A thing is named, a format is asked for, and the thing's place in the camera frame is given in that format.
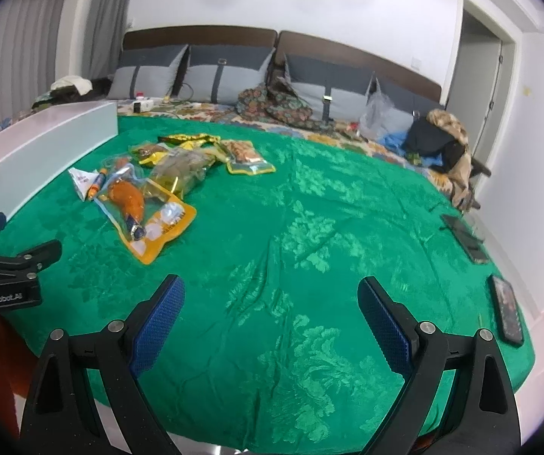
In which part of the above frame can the grey pillow middle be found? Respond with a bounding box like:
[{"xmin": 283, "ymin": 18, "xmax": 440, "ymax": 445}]
[{"xmin": 178, "ymin": 45, "xmax": 275, "ymax": 106}]

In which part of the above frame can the white storage box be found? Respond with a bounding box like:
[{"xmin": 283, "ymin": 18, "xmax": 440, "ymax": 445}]
[{"xmin": 0, "ymin": 102, "xmax": 118, "ymax": 219}]

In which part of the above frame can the black smartphone far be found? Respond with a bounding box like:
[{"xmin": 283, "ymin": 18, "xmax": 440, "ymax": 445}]
[{"xmin": 441, "ymin": 214, "xmax": 489, "ymax": 264}]

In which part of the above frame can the white cap on clothes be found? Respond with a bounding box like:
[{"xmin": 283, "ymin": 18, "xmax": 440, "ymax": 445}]
[{"xmin": 50, "ymin": 75, "xmax": 93, "ymax": 96}]

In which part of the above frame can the orange bun snack bag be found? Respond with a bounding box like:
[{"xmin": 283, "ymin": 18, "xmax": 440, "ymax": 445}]
[{"xmin": 94, "ymin": 176, "xmax": 197, "ymax": 265}]

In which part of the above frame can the black smartphone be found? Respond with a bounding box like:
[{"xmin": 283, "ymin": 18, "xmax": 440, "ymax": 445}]
[
  {"xmin": 488, "ymin": 275, "xmax": 525, "ymax": 347},
  {"xmin": 441, "ymin": 214, "xmax": 489, "ymax": 264}
]

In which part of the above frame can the brown meat snack packet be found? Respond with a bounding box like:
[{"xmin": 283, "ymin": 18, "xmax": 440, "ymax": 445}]
[{"xmin": 129, "ymin": 143, "xmax": 171, "ymax": 168}]

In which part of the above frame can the grey pillow right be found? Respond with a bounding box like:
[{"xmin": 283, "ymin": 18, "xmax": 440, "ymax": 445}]
[{"xmin": 285, "ymin": 55, "xmax": 376, "ymax": 122}]

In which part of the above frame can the clear sausage packet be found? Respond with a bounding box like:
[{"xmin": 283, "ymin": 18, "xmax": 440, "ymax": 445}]
[{"xmin": 99, "ymin": 155, "xmax": 136, "ymax": 190}]

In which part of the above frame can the tan patterned garment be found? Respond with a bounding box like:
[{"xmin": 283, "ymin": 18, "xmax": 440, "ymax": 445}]
[{"xmin": 426, "ymin": 109, "xmax": 477, "ymax": 213}]

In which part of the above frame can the black clothing pile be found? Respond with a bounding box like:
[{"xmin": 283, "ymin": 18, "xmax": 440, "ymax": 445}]
[{"xmin": 403, "ymin": 117, "xmax": 465, "ymax": 173}]

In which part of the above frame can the clear plastic bag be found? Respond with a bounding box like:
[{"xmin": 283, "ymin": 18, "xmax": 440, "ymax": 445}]
[{"xmin": 357, "ymin": 80, "xmax": 394, "ymax": 141}]

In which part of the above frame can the yellow red spicy snack bag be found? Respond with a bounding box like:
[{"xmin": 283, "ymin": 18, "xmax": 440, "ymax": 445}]
[{"xmin": 158, "ymin": 133, "xmax": 220, "ymax": 149}]

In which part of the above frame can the white triangular snack packet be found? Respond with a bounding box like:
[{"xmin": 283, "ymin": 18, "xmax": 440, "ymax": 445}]
[{"xmin": 67, "ymin": 168, "xmax": 98, "ymax": 201}]

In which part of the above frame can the grey pillow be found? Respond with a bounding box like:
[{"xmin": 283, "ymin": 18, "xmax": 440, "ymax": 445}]
[
  {"xmin": 108, "ymin": 44, "xmax": 189, "ymax": 100},
  {"xmin": 178, "ymin": 45, "xmax": 275, "ymax": 106},
  {"xmin": 285, "ymin": 55, "xmax": 376, "ymax": 122}
]

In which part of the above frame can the grey pillow far left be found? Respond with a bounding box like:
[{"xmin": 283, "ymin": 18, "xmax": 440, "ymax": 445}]
[{"xmin": 108, "ymin": 44, "xmax": 189, "ymax": 100}]

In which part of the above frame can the floral bed sheet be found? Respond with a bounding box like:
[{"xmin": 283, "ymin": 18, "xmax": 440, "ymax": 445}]
[{"xmin": 116, "ymin": 97, "xmax": 453, "ymax": 198}]

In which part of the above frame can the yellow long snack bag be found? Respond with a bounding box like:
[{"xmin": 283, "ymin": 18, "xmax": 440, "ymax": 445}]
[{"xmin": 149, "ymin": 148, "xmax": 217, "ymax": 198}]

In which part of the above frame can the grey curtain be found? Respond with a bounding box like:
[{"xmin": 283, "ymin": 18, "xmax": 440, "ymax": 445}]
[{"xmin": 0, "ymin": 0, "xmax": 129, "ymax": 123}]

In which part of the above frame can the peanut snack bag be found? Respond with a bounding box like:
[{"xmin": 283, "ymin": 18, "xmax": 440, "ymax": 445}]
[{"xmin": 220, "ymin": 140, "xmax": 276, "ymax": 176}]

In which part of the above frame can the orange sausage stick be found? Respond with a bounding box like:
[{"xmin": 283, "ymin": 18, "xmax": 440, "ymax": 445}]
[{"xmin": 86, "ymin": 168, "xmax": 108, "ymax": 200}]

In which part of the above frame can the blue cloth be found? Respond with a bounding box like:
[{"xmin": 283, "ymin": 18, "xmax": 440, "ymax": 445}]
[{"xmin": 378, "ymin": 130, "xmax": 442, "ymax": 168}]

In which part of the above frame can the black smartphone near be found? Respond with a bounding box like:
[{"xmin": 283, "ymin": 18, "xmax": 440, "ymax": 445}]
[{"xmin": 488, "ymin": 275, "xmax": 525, "ymax": 347}]

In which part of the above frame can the green patterned cloth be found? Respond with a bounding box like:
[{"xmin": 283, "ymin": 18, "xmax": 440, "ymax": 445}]
[{"xmin": 0, "ymin": 114, "xmax": 537, "ymax": 455}]

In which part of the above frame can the floral folded blanket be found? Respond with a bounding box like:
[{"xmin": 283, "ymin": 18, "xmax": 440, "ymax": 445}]
[{"xmin": 235, "ymin": 78, "xmax": 336, "ymax": 132}]

